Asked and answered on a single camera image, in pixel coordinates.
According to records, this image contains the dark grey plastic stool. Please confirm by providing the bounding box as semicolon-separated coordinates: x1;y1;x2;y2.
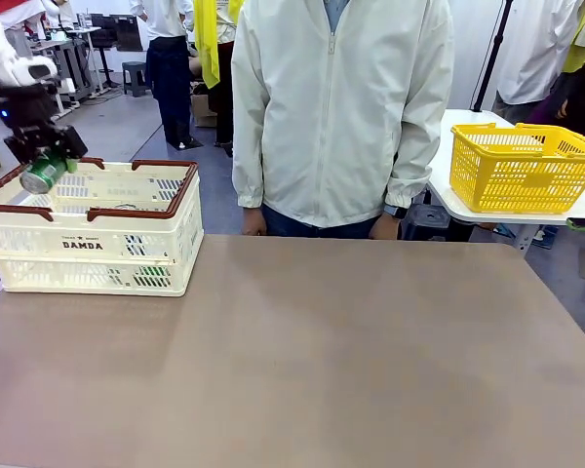
402;203;452;243

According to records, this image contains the white side table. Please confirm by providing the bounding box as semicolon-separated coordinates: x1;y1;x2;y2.
427;107;585;254

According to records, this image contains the cream basket with brown handles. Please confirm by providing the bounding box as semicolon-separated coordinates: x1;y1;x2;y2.
0;156;205;297

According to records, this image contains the person's left forearm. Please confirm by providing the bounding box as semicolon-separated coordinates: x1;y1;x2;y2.
384;126;450;211

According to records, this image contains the person in white shirt, dark trousers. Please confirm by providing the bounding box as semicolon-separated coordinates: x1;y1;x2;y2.
129;0;196;150

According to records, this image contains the black tripod pole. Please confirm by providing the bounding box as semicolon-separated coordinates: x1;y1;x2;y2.
471;0;514;113

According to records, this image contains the yellow cloth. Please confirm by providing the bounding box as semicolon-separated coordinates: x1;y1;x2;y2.
193;0;240;90

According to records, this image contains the person's left hand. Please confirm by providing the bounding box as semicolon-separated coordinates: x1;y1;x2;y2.
371;214;402;241

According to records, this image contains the black step stool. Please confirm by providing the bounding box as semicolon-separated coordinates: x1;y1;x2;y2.
121;60;152;98

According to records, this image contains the black monitor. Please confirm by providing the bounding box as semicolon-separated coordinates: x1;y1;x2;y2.
90;13;143;53

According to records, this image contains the person in cream jacket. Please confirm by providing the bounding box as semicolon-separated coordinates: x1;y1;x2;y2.
231;0;455;240

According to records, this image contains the yellow plastic shopping basket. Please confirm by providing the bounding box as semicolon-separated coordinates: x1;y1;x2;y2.
449;122;585;215

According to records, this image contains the person in grey trousers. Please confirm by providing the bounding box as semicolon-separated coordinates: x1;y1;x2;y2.
0;0;48;59

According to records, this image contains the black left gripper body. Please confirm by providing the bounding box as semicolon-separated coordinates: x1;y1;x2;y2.
0;83;60;141

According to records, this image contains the person's right forearm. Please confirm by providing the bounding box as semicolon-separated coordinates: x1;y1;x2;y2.
232;121;274;210

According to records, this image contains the white standing desk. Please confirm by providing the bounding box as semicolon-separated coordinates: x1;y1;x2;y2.
28;26;123;118

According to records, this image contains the person's right hand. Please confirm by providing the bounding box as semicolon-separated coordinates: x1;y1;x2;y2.
242;205;268;237

